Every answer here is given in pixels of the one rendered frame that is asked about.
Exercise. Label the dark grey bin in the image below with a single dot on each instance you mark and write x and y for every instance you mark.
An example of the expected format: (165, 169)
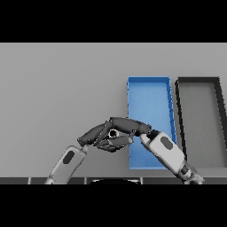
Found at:
(201, 118)

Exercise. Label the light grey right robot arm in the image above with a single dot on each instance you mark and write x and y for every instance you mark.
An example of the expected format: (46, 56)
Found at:
(167, 150)

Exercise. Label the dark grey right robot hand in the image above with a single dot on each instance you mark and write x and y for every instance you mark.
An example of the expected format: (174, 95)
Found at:
(130, 125)

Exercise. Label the blue bin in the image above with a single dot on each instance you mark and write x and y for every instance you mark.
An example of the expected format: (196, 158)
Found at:
(149, 100)

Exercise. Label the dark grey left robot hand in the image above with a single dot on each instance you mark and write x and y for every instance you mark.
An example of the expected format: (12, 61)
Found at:
(94, 133)

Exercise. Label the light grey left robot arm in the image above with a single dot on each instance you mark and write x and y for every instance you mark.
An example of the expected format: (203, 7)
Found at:
(67, 161)

